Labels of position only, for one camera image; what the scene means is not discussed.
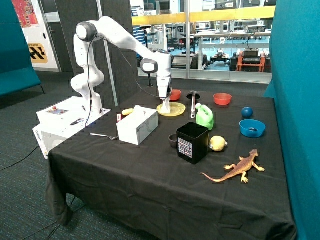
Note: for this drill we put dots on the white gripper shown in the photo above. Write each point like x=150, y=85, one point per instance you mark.
x=164, y=86

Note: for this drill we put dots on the white tissue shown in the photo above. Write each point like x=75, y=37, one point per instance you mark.
x=165, y=109

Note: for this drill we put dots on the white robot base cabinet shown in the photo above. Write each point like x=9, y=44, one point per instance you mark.
x=61, y=121

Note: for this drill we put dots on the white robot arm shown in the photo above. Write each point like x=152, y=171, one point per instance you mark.
x=88, y=32

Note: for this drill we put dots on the red bowl near plate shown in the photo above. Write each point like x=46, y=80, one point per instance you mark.
x=175, y=95

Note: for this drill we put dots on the yellow plastic plate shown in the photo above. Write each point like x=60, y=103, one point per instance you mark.
x=176, y=109

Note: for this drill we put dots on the yellow banana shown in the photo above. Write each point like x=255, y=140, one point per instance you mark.
x=127, y=112

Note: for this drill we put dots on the green plastic jug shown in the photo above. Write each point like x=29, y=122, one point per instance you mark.
x=204, y=116

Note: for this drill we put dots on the white tissue box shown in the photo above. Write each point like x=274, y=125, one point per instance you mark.
x=138, y=125

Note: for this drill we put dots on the small red white box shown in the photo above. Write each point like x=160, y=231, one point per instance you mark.
x=119, y=117

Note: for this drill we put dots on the red bowl far right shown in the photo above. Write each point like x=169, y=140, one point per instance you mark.
x=222, y=99

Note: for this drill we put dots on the small dark cup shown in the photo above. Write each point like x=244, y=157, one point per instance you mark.
x=173, y=141

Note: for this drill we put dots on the black square container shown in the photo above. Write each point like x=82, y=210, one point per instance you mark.
x=192, y=142

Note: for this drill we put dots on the silver fork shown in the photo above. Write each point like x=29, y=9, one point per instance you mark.
x=103, y=135

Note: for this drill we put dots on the yellow lemon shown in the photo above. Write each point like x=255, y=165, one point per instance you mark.
x=217, y=143

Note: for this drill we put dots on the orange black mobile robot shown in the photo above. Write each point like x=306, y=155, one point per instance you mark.
x=251, y=60

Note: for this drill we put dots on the dark blue ball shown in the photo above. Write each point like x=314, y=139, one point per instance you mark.
x=247, y=112

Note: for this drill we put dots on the black tablecloth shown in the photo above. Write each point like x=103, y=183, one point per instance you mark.
x=149, y=187

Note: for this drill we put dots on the blue bowl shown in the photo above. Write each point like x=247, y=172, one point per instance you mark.
x=252, y=128

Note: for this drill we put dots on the orange toy lizard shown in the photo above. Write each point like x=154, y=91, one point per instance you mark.
x=242, y=167

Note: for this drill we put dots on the yellow black sign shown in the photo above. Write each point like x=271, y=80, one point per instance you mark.
x=37, y=53

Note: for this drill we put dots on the teal partition panel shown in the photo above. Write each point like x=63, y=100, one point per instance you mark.
x=295, y=86

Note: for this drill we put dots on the teal sofa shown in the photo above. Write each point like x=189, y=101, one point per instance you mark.
x=16, y=70

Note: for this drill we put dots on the red poster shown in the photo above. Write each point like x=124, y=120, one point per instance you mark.
x=26, y=13

